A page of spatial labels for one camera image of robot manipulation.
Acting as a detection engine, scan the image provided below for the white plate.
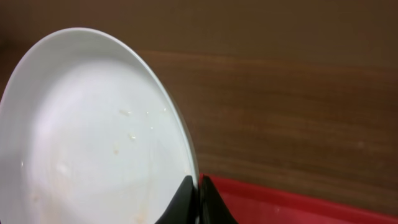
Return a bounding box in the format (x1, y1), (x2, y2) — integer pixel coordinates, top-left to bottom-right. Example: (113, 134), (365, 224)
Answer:
(1, 28), (198, 223)

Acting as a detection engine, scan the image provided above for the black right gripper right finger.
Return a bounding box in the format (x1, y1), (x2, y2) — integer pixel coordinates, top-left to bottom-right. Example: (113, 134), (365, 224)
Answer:
(200, 175), (238, 224)

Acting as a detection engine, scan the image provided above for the red plastic tray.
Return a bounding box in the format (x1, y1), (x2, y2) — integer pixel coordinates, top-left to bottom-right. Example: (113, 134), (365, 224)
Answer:
(209, 175), (397, 224)

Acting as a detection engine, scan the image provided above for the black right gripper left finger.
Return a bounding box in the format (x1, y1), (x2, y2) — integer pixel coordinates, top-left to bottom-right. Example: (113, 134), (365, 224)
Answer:
(155, 175), (197, 224)

